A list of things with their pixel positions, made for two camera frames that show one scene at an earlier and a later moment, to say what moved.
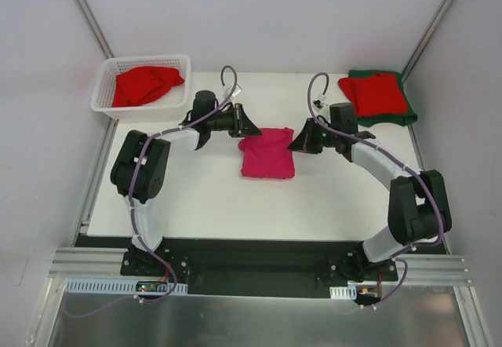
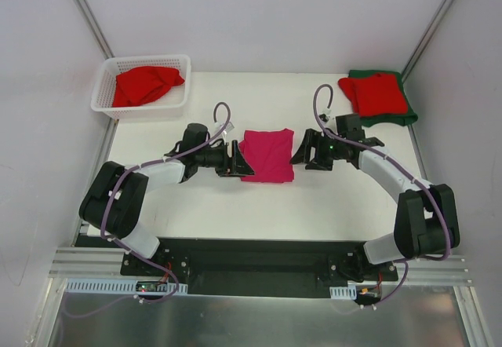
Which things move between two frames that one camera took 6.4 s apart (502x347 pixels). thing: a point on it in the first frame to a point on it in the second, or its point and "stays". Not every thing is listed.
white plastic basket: x=175 y=97 stays
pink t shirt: x=268 y=155 stays
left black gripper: x=238 y=120 to x=229 y=158
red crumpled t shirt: x=143 y=85 stays
